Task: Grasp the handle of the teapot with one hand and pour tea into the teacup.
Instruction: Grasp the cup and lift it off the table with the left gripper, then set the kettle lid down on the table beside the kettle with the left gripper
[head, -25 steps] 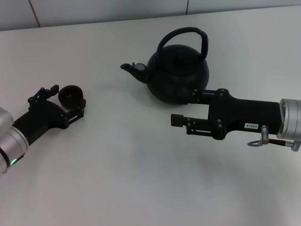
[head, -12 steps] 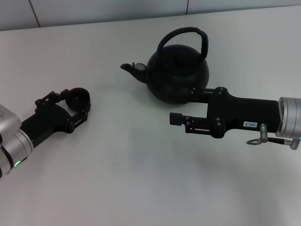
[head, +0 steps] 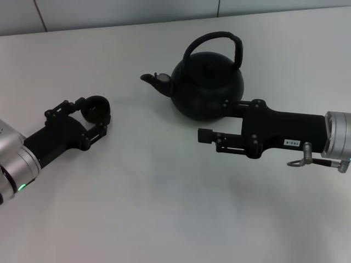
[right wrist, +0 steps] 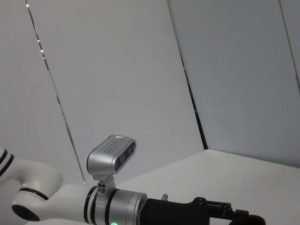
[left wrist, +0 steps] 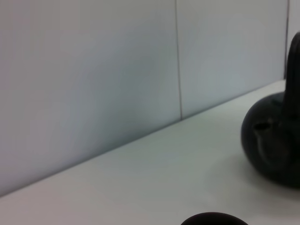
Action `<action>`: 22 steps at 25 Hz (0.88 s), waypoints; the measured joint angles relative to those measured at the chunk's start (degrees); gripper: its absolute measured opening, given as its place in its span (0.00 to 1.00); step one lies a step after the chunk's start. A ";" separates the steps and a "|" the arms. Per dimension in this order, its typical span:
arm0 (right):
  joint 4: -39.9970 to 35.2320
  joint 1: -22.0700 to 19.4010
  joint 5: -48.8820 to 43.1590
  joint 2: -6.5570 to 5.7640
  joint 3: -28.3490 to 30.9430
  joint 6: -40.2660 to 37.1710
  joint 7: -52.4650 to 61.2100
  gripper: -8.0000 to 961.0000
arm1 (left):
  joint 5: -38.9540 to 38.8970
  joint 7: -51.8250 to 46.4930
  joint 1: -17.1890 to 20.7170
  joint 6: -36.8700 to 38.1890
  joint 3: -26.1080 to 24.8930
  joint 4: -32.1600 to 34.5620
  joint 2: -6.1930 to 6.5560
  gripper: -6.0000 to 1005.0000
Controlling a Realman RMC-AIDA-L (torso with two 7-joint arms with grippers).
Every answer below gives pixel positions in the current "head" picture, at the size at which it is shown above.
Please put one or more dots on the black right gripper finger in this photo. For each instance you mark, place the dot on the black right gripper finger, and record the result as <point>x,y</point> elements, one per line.
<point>205,135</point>
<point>235,108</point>

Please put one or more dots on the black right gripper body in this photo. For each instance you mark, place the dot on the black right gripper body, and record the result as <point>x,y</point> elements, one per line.
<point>288,128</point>

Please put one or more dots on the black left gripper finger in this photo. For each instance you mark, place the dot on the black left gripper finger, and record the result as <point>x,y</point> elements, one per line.
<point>98,132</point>
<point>65,108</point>

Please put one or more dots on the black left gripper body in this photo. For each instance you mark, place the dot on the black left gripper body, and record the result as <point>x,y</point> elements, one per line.
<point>57,135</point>

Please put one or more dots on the small dark teacup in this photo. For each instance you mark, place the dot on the small dark teacup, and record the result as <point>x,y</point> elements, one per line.
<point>96,109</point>

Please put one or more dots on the black cast iron teapot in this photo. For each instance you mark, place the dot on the black cast iron teapot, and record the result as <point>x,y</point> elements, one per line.
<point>208,82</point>

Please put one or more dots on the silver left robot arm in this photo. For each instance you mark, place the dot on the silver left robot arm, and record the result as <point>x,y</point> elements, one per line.
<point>19,164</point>

